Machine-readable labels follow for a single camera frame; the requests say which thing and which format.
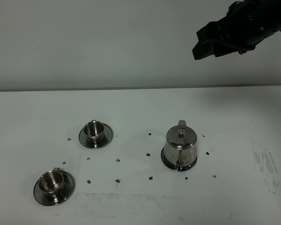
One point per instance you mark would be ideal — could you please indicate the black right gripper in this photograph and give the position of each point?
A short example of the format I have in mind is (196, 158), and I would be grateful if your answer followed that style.
(246, 25)

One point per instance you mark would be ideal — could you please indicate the far stainless steel teacup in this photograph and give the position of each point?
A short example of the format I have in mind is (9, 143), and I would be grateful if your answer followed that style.
(94, 131)

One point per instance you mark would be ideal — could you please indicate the near stainless steel teacup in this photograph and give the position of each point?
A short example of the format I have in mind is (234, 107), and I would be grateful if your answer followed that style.
(51, 183)

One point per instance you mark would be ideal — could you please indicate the near stainless steel saucer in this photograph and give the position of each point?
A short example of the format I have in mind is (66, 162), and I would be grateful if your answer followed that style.
(55, 200)

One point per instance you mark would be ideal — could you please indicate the far stainless steel saucer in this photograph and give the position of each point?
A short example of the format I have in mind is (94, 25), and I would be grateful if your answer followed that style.
(108, 136)

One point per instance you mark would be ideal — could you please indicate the stainless steel teapot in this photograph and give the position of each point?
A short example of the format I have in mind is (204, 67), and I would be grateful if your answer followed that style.
(180, 150)

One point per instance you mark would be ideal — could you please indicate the stainless steel saucer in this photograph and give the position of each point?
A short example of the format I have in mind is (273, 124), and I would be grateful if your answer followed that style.
(55, 200)
(108, 136)

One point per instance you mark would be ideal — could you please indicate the stainless steel teacup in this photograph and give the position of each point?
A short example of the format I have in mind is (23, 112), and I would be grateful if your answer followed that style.
(94, 131)
(51, 183)

